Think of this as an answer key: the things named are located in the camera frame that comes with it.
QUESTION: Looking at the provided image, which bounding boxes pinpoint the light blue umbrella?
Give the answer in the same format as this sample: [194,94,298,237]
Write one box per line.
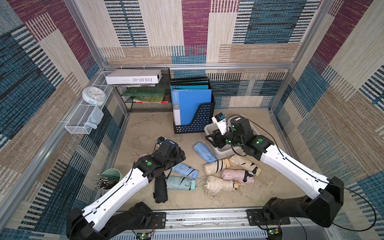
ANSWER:
[172,163,199,180]

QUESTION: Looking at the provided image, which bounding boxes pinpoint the mint green umbrella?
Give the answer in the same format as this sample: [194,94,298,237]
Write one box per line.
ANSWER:
[167,176,196,191]

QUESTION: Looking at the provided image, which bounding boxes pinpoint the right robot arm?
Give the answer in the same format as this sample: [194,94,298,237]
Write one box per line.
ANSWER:
[204,113,344,228]

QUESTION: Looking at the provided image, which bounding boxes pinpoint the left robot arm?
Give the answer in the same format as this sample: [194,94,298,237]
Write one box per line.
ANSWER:
[66,137,186,240]

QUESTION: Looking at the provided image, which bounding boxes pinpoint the beige umbrella right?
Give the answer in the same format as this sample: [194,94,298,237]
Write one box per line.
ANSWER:
[229,155,261,176]

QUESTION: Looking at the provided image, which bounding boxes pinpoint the pale pink small umbrella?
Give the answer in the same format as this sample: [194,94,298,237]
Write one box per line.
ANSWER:
[133,153,148,159]

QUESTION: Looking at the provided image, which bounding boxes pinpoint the blue umbrella near box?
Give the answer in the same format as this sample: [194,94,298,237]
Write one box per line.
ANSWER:
[194,142,217,163]

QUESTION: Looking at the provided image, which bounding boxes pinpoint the beige umbrella black stripes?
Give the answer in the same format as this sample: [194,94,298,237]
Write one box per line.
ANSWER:
[203,159,232,176]

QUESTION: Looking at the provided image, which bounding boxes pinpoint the black folded umbrella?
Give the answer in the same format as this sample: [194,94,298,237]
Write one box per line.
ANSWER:
[154,174,168,204]

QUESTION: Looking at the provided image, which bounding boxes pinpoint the beige umbrella front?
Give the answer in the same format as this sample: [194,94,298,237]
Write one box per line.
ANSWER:
[204,176,239,199]

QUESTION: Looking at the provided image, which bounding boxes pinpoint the white folio box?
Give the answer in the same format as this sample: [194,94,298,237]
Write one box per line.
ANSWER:
[106,69,162,85]

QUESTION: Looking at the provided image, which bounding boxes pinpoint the black mesh file holder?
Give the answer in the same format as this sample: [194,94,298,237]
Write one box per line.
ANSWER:
[170,77,215,134]

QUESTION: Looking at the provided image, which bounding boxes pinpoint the blue clip file folder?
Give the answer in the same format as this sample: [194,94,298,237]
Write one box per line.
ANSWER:
[171,89,212,126]

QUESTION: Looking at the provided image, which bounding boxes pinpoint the red book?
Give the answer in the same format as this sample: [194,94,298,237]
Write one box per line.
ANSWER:
[133,96,169,104]

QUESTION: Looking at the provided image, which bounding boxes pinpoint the mint green pen cup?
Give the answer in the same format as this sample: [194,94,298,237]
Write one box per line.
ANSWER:
[95,169,122,191]

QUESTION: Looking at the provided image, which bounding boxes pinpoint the teal file folder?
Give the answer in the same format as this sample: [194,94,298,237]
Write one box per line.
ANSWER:
[171,85,209,90]

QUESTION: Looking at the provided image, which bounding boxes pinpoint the light blue cloth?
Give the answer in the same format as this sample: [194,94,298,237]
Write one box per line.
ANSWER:
[84,107,104,131]

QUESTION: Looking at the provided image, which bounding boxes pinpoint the white round clock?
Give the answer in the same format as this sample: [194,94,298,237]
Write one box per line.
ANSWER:
[82,86,107,106]

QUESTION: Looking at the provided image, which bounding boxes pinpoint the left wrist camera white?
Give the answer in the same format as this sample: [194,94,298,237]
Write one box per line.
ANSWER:
[157,137,166,145]

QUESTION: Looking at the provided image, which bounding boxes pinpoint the pink umbrella black strap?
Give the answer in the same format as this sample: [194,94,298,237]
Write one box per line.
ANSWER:
[221,168,256,185]

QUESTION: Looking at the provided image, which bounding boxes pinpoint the black wire shelf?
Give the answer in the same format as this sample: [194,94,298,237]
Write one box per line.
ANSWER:
[116,73,172,113]

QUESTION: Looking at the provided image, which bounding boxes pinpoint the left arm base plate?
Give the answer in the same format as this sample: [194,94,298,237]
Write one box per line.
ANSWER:
[146,212,167,230]

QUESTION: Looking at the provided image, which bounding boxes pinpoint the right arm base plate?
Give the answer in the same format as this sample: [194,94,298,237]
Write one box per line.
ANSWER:
[246,209,291,226]

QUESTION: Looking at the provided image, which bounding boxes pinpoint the white wire basket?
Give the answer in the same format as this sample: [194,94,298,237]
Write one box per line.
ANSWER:
[65,85,113,135]

